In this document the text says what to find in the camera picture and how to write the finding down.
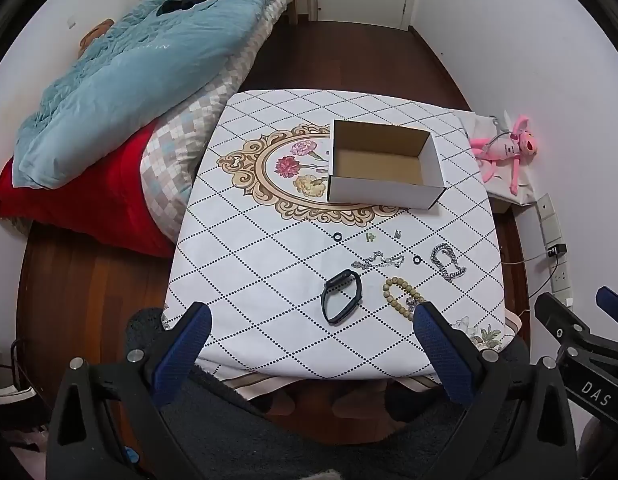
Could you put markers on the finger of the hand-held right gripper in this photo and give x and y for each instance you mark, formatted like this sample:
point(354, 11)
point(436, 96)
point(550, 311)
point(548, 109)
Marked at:
point(616, 305)
point(559, 317)

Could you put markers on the white cloth covered box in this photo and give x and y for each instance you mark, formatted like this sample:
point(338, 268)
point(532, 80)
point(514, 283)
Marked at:
point(504, 187)

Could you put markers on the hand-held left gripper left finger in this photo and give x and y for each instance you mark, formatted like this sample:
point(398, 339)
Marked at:
point(181, 350)

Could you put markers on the white wall socket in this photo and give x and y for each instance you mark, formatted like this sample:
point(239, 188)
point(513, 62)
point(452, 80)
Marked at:
point(562, 276)

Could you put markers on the diamond patterned tablecloth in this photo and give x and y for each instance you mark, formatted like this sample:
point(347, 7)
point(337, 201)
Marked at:
point(269, 240)

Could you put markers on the person's left foot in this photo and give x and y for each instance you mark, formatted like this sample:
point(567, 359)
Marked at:
point(281, 403)

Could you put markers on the pink plush toy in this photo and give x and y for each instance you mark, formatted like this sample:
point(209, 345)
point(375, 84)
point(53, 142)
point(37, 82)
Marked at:
point(509, 150)

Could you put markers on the wooden bed frame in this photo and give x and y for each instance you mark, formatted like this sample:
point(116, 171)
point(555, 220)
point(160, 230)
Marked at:
point(293, 7)

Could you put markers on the red blanket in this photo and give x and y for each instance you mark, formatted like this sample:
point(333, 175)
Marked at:
point(99, 200)

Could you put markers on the white wall plate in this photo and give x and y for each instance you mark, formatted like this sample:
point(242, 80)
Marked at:
point(553, 234)
point(547, 208)

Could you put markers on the black smart band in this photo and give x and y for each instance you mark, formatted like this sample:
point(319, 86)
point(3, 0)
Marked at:
point(342, 277)

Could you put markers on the beige striped under cloth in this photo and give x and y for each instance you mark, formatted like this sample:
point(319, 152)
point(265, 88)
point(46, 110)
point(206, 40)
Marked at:
point(259, 384)

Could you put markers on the cardboard box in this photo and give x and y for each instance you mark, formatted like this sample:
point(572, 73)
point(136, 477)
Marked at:
point(384, 164)

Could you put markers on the brown pillow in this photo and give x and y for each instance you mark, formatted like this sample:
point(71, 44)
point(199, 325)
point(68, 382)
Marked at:
point(96, 35)

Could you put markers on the light blue quilt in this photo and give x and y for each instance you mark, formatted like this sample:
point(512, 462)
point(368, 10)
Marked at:
point(139, 75)

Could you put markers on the black charger plug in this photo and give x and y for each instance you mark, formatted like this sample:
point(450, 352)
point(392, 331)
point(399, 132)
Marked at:
point(557, 250)

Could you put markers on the dark grey fleece trousers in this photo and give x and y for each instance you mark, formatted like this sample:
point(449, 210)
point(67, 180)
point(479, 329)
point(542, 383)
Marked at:
point(289, 450)

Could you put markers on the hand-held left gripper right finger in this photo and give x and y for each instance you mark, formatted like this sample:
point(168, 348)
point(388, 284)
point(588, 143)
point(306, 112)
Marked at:
point(441, 350)

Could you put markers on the checkered bedsheet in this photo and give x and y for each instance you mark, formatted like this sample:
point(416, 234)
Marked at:
point(179, 160)

